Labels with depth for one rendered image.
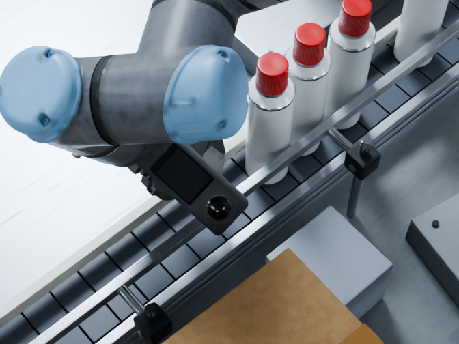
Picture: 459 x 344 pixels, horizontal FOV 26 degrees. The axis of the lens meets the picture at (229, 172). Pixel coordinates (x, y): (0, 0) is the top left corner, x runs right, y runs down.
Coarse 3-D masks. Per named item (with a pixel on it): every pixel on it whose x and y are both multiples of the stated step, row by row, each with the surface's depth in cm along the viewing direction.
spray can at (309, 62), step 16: (304, 32) 104; (320, 32) 104; (288, 48) 109; (304, 48) 104; (320, 48) 104; (304, 64) 106; (320, 64) 107; (304, 80) 107; (320, 80) 107; (304, 96) 109; (320, 96) 110; (304, 112) 112; (320, 112) 113; (304, 128) 115
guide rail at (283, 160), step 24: (456, 24) 120; (432, 48) 118; (408, 72) 118; (360, 96) 115; (336, 120) 113; (312, 144) 112; (264, 168) 110; (168, 240) 105; (144, 264) 104; (72, 312) 101; (48, 336) 99
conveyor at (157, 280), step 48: (384, 48) 129; (384, 96) 125; (336, 144) 121; (288, 192) 118; (144, 240) 114; (192, 240) 114; (96, 288) 111; (144, 288) 111; (0, 336) 108; (96, 336) 108
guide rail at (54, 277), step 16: (400, 16) 127; (384, 32) 126; (224, 144) 117; (240, 144) 118; (144, 208) 112; (160, 208) 114; (128, 224) 111; (96, 240) 110; (112, 240) 111; (80, 256) 109; (96, 256) 111; (48, 272) 108; (64, 272) 109; (32, 288) 107; (48, 288) 108; (16, 304) 106; (0, 320) 106
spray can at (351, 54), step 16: (352, 0) 106; (368, 0) 106; (352, 16) 105; (368, 16) 106; (336, 32) 109; (352, 32) 107; (368, 32) 109; (336, 48) 110; (352, 48) 108; (368, 48) 109; (336, 64) 112; (352, 64) 111; (368, 64) 113; (336, 80) 114; (352, 80) 113; (336, 96) 116; (352, 96) 116
